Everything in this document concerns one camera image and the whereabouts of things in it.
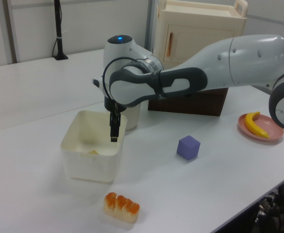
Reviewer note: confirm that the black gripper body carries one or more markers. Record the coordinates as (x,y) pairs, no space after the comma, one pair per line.
(109,103)

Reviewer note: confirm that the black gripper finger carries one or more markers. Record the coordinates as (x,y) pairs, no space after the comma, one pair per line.
(112,129)
(117,128)

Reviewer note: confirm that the cream plastic box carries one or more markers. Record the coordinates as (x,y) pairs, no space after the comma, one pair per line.
(90,167)

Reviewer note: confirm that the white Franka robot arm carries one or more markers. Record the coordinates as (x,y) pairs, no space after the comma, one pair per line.
(229,63)

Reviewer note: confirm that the dark brown wooden drawer box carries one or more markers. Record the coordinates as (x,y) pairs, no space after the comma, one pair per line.
(192,103)

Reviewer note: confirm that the beige lidded trash can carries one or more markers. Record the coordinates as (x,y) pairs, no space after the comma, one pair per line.
(133,119)

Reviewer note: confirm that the small yellow item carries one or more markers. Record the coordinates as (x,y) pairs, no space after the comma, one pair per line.
(92,152)

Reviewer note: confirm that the purple cube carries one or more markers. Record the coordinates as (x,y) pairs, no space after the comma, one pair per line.
(188,148)

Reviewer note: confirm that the toy bread with orange glaze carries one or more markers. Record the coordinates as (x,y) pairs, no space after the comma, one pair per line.
(121,208)

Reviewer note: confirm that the black pole stand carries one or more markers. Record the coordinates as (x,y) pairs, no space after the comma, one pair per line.
(58,29)

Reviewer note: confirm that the cream plastic cabinet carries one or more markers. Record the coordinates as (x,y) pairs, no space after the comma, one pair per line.
(200,26)

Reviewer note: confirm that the yellow banana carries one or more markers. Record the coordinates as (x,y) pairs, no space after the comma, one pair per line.
(252,126)

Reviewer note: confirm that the pink plate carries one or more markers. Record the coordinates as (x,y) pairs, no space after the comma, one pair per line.
(271,128)

